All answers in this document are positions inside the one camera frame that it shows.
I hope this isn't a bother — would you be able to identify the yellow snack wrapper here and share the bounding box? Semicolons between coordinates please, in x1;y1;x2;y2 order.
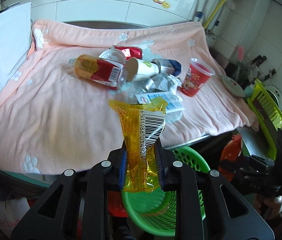
109;96;168;193

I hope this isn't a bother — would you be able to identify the orange snack packet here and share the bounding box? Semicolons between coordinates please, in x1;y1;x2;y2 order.
218;134;243;181

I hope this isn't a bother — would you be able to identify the white blue milk carton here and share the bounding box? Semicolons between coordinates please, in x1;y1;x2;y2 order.
134;92;184;113

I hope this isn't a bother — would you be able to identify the blue beverage can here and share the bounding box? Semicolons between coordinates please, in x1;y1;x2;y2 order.
151;59;182;76

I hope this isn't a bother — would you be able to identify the red plastic cup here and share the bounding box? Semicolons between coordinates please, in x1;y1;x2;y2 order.
181;58;216;97

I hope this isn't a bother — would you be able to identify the white paper cup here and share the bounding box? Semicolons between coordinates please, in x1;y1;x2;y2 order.
125;57;159;82

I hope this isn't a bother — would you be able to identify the orange tea plastic bottle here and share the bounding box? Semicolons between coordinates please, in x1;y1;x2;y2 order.
69;54;124;90

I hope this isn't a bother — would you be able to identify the crushed red cola can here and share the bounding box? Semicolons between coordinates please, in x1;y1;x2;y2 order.
112;46;143;60

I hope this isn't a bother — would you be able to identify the white plastic lid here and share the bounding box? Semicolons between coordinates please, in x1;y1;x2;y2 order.
99;48;127;64

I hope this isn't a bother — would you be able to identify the person right hand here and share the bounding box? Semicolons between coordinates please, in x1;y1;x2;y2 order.
264;196;282;220

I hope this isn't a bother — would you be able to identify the red stool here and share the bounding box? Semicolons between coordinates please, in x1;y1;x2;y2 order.
108;191;128;218

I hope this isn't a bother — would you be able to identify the green mesh waste basket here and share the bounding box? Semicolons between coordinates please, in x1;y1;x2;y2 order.
121;146;210;237

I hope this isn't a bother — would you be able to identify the green dish rack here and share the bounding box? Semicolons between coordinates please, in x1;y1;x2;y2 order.
247;79;282;160

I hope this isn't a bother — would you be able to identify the pink towel cloth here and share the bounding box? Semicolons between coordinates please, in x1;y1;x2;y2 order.
0;20;258;174

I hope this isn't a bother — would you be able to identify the white ceramic bowl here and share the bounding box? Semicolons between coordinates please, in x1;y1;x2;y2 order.
221;76;245;98

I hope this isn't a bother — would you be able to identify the yellow gas pipe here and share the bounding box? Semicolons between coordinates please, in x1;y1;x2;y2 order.
203;0;227;29

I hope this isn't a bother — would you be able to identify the white microwave oven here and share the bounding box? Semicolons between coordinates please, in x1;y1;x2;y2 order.
0;2;32;91

